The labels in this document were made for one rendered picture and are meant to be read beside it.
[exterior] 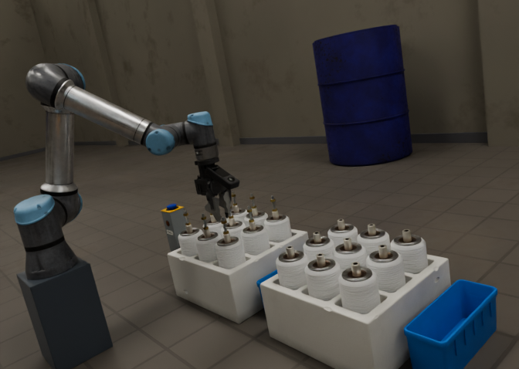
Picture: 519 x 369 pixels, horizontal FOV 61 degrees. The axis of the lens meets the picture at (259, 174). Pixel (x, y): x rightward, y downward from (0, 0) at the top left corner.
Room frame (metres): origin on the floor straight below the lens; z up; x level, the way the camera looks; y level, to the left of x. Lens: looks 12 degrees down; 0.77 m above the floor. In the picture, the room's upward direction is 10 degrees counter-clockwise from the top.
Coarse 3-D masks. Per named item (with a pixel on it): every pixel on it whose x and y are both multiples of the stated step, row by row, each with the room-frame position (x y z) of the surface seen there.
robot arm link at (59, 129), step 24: (72, 72) 1.45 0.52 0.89; (48, 120) 1.44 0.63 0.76; (72, 120) 1.47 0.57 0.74; (48, 144) 1.44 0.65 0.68; (72, 144) 1.47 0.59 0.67; (48, 168) 1.44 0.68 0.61; (72, 168) 1.47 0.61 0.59; (48, 192) 1.42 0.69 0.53; (72, 192) 1.45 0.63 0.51; (72, 216) 1.45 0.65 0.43
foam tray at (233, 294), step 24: (288, 240) 1.52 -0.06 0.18; (192, 264) 1.48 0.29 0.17; (216, 264) 1.45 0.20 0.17; (240, 264) 1.39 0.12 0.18; (264, 264) 1.42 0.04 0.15; (192, 288) 1.51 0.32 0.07; (216, 288) 1.39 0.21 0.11; (240, 288) 1.34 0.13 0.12; (216, 312) 1.41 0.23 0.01; (240, 312) 1.33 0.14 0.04
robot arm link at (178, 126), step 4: (164, 124) 1.45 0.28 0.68; (168, 124) 1.43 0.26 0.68; (172, 124) 1.43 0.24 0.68; (176, 124) 1.43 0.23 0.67; (180, 124) 1.42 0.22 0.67; (184, 124) 1.42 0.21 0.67; (176, 128) 1.40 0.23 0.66; (180, 128) 1.41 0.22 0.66; (184, 128) 1.41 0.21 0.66; (180, 132) 1.41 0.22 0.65; (184, 132) 1.41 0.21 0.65; (180, 136) 1.39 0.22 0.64; (184, 136) 1.41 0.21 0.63; (180, 140) 1.40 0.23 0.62; (184, 140) 1.41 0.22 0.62; (180, 144) 1.43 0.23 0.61; (184, 144) 1.43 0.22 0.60
